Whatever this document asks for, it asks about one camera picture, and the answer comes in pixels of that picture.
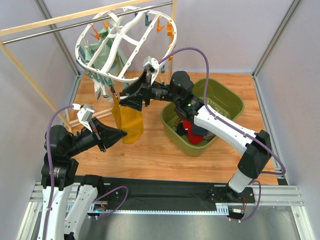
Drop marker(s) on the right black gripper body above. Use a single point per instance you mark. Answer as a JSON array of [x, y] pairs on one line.
[[145, 92]]

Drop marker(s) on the wooden drying rack frame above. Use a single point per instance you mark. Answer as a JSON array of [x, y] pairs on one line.
[[51, 21]]

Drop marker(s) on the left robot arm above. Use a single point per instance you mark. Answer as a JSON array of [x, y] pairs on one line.
[[58, 175]]

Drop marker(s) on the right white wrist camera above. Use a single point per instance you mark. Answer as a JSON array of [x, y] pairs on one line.
[[152, 66]]

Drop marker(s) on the olive green plastic basket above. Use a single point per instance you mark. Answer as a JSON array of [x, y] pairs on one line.
[[220, 98]]

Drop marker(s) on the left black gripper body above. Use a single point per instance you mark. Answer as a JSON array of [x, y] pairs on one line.
[[100, 137]]

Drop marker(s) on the mustard yellow sock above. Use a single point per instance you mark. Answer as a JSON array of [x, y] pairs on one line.
[[132, 123], [116, 109]]

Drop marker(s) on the white sock black stripes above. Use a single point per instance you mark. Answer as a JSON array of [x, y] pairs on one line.
[[102, 91]]

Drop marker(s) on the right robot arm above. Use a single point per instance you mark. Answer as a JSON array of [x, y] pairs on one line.
[[254, 147]]

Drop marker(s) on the navy blue sock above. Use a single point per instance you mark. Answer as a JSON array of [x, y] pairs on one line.
[[199, 131]]

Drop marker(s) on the grey sock red stripes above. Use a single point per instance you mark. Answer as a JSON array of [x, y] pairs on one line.
[[209, 136]]

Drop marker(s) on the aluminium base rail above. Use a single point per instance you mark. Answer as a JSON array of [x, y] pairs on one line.
[[265, 195]]

